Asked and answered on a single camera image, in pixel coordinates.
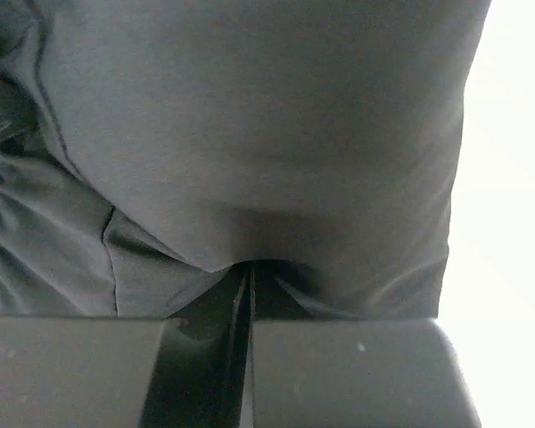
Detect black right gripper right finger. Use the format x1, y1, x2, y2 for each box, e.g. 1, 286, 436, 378
249, 267, 481, 427

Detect black shorts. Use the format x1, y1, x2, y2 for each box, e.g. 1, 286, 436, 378
0, 1, 490, 319

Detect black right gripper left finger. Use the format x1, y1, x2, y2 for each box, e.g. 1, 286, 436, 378
0, 268, 250, 427

